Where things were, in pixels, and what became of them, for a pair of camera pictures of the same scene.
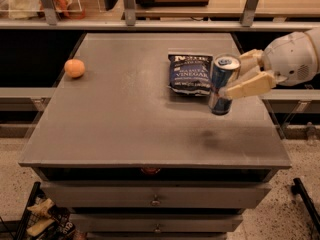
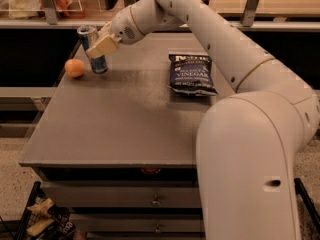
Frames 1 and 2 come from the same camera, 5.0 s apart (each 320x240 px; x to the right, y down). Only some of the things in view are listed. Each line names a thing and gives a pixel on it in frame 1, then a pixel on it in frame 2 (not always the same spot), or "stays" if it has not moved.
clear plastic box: x=23 y=2 stays
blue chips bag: x=190 y=73 stays
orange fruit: x=74 y=68 stays
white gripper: x=289 y=61 to x=122 y=26
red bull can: x=225 y=69 to x=98 y=63
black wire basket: x=42 y=220 stays
